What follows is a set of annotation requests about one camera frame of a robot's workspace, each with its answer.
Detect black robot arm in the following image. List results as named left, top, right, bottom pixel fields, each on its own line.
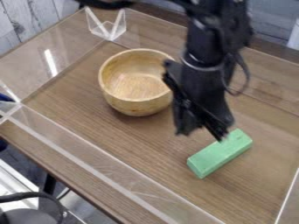
left=163, top=0, right=254, bottom=140

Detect light wooden bowl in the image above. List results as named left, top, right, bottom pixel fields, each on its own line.
left=97, top=48, right=173, bottom=116

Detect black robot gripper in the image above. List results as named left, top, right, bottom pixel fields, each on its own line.
left=163, top=59, right=235, bottom=142

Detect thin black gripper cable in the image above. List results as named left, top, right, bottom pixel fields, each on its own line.
left=223, top=53, right=252, bottom=96

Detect black cable lower left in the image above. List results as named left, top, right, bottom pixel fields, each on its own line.
left=0, top=191, right=65, bottom=224

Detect green rectangular block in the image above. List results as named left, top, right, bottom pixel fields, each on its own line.
left=187, top=129, right=254, bottom=179

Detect clear acrylic tray enclosure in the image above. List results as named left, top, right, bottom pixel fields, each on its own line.
left=0, top=10, right=299, bottom=224

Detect black table leg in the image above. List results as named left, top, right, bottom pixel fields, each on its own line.
left=43, top=174, right=57, bottom=195

